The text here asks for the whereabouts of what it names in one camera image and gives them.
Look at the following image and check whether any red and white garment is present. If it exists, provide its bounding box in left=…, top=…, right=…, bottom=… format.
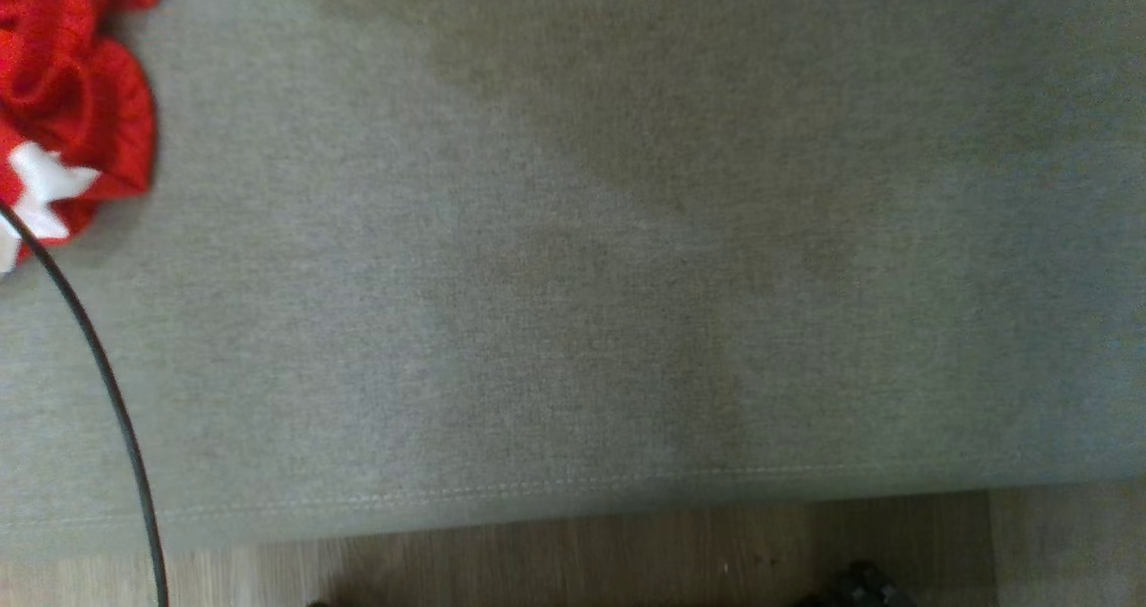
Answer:
left=0, top=0, right=184, bottom=275

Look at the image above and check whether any grey sofa seat cushion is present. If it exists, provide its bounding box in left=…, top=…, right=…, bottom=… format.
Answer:
left=0, top=0, right=1146, bottom=559

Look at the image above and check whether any thin black cable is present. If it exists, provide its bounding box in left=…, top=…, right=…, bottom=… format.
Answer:
left=0, top=204, right=171, bottom=607

